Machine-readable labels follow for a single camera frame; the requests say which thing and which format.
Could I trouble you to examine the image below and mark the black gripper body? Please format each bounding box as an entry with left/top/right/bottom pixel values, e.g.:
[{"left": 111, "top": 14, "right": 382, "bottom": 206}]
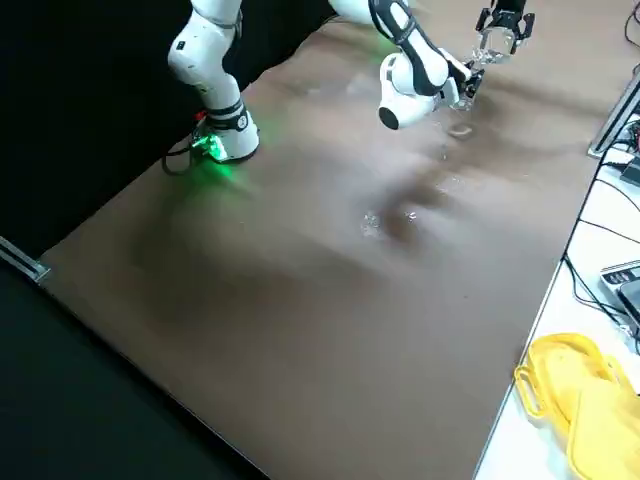
[
  {"left": 452, "top": 62, "right": 476, "bottom": 96},
  {"left": 492, "top": 0, "right": 529, "bottom": 21}
]

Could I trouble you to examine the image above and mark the clear glass conical flask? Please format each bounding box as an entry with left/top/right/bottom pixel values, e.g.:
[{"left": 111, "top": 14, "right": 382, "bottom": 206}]
[{"left": 447, "top": 62, "right": 479, "bottom": 112}]

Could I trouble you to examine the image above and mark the clear glass beaker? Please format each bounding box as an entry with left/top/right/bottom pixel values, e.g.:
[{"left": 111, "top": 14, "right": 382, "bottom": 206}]
[{"left": 469, "top": 27, "right": 521, "bottom": 66}]

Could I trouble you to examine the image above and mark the black adapter box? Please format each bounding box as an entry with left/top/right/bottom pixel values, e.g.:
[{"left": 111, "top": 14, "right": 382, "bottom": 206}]
[{"left": 619, "top": 154, "right": 640, "bottom": 185}]

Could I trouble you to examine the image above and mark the black device with label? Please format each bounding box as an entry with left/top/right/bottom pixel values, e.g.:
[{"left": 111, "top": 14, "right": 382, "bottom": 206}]
[{"left": 599, "top": 259, "right": 640, "bottom": 324}]

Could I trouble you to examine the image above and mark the yellow plastic basket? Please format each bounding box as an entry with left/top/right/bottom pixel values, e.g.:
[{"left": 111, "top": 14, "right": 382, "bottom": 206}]
[{"left": 513, "top": 332, "right": 640, "bottom": 480}]

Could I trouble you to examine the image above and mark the aluminium frame post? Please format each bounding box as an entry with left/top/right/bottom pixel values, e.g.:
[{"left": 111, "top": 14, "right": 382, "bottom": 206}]
[
  {"left": 588, "top": 64, "right": 640, "bottom": 158},
  {"left": 0, "top": 234, "right": 52, "bottom": 285}
]

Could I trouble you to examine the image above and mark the black base cable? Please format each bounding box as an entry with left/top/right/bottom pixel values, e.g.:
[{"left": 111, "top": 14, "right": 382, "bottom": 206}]
[{"left": 163, "top": 132, "right": 211, "bottom": 177}]

